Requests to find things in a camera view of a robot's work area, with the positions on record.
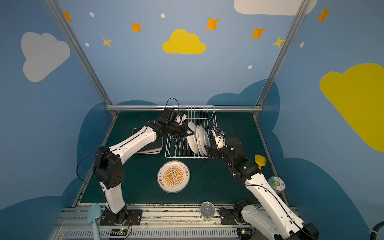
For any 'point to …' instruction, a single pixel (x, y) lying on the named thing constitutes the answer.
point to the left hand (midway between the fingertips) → (194, 131)
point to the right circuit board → (244, 233)
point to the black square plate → (156, 144)
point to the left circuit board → (119, 232)
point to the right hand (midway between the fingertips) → (214, 140)
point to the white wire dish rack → (202, 115)
